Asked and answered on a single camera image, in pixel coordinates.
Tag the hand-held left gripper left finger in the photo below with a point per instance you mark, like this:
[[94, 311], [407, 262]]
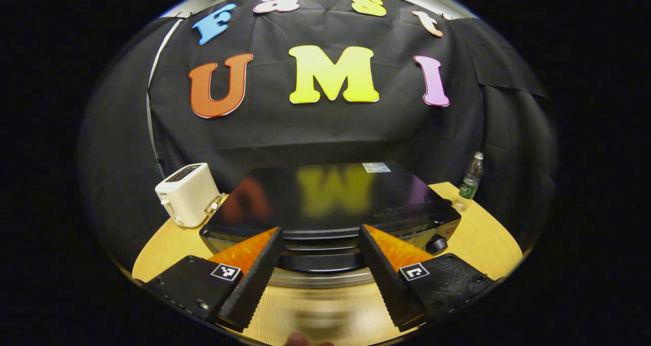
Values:
[[254, 287]]

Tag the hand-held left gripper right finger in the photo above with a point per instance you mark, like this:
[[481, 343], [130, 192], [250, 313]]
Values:
[[389, 290]]

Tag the black electric oven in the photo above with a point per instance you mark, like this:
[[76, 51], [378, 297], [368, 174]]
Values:
[[325, 193]]

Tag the white toaster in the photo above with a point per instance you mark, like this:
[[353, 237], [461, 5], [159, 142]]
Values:
[[188, 196]]

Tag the clear plastic water bottle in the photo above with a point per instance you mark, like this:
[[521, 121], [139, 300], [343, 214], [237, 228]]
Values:
[[470, 183]]

